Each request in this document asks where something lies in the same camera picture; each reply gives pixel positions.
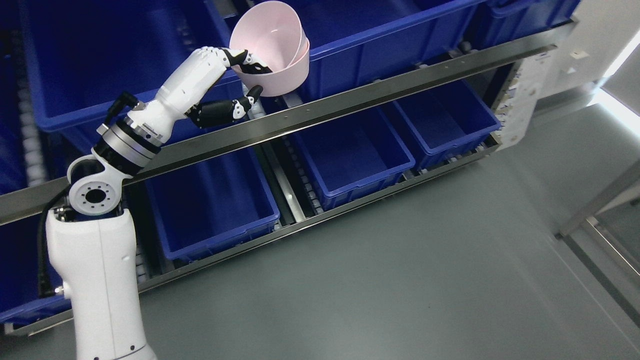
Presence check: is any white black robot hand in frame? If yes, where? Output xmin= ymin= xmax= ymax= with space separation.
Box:
xmin=126 ymin=47 xmax=272 ymax=144

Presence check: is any pink bowl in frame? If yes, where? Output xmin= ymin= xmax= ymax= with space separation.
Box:
xmin=233 ymin=38 xmax=310 ymax=98
xmin=229 ymin=0 xmax=308 ymax=72

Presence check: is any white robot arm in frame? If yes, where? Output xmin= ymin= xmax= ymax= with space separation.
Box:
xmin=38 ymin=91 xmax=160 ymax=360

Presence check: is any blue bin upper middle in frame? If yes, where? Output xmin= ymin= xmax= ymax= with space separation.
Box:
xmin=287 ymin=0 xmax=481 ymax=101

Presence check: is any blue bin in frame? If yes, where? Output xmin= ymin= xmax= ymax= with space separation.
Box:
xmin=287 ymin=0 xmax=481 ymax=101
xmin=292 ymin=107 xmax=416 ymax=211
xmin=17 ymin=0 xmax=231 ymax=154
xmin=381 ymin=80 xmax=501 ymax=171
xmin=463 ymin=0 xmax=580 ymax=50
xmin=145 ymin=148 xmax=281 ymax=264

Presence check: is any blue bin lower middle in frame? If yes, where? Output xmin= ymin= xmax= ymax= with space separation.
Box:
xmin=292 ymin=107 xmax=416 ymax=211

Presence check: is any blue bin upper left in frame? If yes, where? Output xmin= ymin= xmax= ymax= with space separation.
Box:
xmin=17 ymin=0 xmax=231 ymax=154

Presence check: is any blue bin lower left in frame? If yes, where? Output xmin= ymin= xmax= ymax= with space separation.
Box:
xmin=145 ymin=148 xmax=281 ymax=264

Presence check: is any blue bin lower right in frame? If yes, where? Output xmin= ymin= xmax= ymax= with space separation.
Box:
xmin=381 ymin=80 xmax=501 ymax=171

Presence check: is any blue bin lower left corner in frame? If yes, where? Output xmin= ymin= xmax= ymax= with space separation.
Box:
xmin=0 ymin=215 xmax=71 ymax=328

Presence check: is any blue bin upper right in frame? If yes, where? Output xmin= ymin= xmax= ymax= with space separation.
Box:
xmin=463 ymin=0 xmax=580 ymax=50

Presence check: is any stainless steel table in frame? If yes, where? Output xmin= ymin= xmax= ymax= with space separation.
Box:
xmin=554 ymin=159 xmax=640 ymax=327

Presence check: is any steel shelf front rail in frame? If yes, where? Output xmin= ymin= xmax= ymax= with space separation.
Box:
xmin=0 ymin=22 xmax=581 ymax=226

